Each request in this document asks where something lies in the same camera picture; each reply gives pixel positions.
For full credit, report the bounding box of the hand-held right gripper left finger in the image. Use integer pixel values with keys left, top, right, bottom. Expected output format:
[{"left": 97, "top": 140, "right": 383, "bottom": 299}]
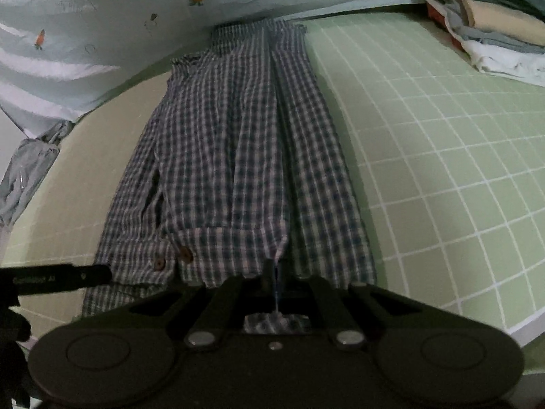
[{"left": 128, "top": 260, "right": 277, "bottom": 347}]

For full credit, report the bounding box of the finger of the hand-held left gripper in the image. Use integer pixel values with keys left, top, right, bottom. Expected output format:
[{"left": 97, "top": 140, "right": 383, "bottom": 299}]
[{"left": 64, "top": 264, "right": 113, "bottom": 292}]

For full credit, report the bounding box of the blue plaid shirt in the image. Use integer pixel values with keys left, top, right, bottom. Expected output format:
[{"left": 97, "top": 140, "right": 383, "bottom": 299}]
[{"left": 83, "top": 17, "right": 377, "bottom": 335}]

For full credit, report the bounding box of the person's left hand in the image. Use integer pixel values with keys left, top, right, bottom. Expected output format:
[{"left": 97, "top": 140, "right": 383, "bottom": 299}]
[{"left": 0, "top": 296, "right": 32, "bottom": 409}]

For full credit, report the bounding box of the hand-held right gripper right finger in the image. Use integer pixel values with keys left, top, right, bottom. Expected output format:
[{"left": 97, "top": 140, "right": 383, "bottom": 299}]
[{"left": 277, "top": 264, "right": 426, "bottom": 351}]

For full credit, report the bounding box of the carrot printed light blanket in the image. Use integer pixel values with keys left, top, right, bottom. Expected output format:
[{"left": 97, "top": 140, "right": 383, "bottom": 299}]
[{"left": 0, "top": 0, "right": 426, "bottom": 137}]

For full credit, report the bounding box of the stack of folded clothes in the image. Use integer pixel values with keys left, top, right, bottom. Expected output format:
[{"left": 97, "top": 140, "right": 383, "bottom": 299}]
[{"left": 411, "top": 0, "right": 545, "bottom": 86}]

